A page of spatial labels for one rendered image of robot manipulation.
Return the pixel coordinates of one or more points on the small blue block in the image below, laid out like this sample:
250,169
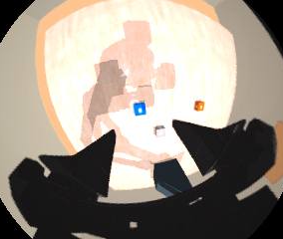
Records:
140,109

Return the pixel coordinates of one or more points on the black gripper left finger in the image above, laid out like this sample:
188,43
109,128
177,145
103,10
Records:
90,167

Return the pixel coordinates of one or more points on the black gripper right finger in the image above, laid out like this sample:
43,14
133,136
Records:
205,144

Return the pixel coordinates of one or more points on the small orange block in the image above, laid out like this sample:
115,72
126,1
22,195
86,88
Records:
199,106

